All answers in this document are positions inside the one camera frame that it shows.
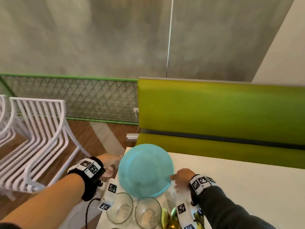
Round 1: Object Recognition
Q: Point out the person's left hand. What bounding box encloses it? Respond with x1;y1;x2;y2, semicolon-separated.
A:
96;153;123;179

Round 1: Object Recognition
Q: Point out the person's right hand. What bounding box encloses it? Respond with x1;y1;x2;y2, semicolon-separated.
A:
170;168;197;195

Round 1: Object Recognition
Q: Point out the blue glass plate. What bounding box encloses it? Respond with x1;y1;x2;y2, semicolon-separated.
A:
118;144;174;198

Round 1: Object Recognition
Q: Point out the person's right forearm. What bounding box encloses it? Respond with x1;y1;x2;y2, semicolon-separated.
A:
198;186;277;229

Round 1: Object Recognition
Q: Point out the person's left forearm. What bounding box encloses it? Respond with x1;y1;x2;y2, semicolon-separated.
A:
0;173;86;229

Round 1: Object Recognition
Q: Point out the black marker wristband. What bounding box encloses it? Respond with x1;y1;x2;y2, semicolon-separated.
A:
67;156;106;202
190;174;216;206

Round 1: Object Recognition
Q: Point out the clear glass bowl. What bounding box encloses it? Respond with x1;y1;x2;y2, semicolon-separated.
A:
135;197;163;229
106;192;134;225

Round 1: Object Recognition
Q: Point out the yellow-green glass dish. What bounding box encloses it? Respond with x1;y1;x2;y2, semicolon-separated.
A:
161;207;182;229

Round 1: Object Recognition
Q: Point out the white slatted metal chair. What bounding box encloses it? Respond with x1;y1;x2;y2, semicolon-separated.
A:
0;94;16;149
0;97;91;201

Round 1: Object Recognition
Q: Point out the green upholstered bench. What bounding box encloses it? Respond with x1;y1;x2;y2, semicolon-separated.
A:
135;77;305;170

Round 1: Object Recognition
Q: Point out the thin metal pole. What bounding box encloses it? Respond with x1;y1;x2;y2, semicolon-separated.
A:
165;0;174;78

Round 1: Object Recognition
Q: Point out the white wrist camera with markers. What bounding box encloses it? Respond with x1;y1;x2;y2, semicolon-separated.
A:
98;178;118;211
175;197;203;229

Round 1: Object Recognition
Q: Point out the black cable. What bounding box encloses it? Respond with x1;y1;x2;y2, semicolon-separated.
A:
85;198;101;229

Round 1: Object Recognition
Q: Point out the green-framed wire mesh railing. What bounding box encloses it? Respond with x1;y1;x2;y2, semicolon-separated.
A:
0;73;140;126

